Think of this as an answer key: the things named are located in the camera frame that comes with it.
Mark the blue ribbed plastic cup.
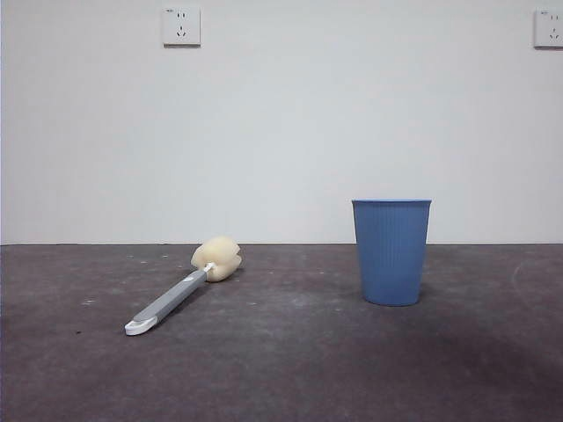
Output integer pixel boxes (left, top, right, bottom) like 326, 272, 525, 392
351, 198, 433, 307

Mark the grey-handled sponge cup brush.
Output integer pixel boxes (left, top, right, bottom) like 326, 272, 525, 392
124, 236, 243, 338

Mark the white wall socket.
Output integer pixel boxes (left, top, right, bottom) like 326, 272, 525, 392
533, 9, 563, 49
163, 7, 202, 48

